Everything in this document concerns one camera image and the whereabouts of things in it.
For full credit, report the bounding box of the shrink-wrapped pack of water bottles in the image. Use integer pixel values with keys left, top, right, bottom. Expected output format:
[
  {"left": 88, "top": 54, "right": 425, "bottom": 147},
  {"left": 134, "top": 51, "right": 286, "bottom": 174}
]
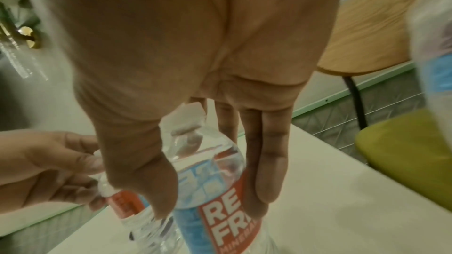
[{"left": 405, "top": 0, "right": 452, "bottom": 114}]

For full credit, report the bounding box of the person's left hand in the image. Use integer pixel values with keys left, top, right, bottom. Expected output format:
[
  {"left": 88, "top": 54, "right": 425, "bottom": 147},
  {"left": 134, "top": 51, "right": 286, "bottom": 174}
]
[{"left": 0, "top": 130, "right": 107, "bottom": 216}]

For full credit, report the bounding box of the white table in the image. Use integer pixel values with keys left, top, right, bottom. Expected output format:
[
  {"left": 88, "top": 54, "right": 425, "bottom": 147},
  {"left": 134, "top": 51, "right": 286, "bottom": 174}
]
[{"left": 49, "top": 98, "right": 452, "bottom": 254}]

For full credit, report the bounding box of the gold metal fitting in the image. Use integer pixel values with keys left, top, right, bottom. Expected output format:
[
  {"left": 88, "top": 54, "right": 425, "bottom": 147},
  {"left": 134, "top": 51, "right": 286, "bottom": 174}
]
[{"left": 17, "top": 25, "right": 40, "bottom": 50}]

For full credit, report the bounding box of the wooden-backed green seat chair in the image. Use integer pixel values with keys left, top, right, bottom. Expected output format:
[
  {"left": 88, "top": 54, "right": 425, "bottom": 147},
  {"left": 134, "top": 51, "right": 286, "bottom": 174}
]
[{"left": 315, "top": 0, "right": 452, "bottom": 212}]

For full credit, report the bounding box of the person's right hand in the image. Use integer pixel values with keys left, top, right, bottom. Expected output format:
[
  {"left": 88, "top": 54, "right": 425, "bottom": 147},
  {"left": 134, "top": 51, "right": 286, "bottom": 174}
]
[{"left": 34, "top": 0, "right": 345, "bottom": 220}]

